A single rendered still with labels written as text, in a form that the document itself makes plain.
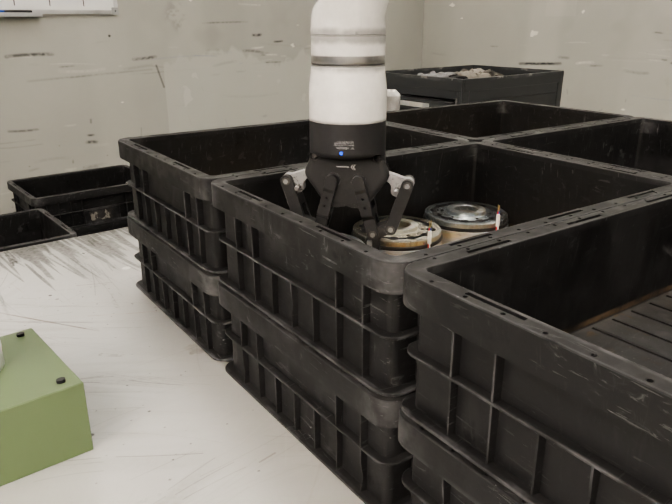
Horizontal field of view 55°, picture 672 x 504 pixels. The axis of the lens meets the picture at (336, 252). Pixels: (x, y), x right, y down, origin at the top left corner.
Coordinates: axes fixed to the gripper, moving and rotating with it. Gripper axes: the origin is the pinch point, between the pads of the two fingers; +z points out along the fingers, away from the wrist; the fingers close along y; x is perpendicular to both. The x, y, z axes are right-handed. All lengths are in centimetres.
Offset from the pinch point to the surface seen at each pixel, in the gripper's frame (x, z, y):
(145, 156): 11.2, -7.2, -27.2
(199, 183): 0.0, -7.0, -15.8
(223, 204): -4.0, -6.0, -11.7
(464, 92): 161, 0, 13
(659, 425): -35.4, -5.9, 20.1
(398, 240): 3.2, -0.8, 5.1
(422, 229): 7.9, -0.7, 7.4
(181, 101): 300, 23, -147
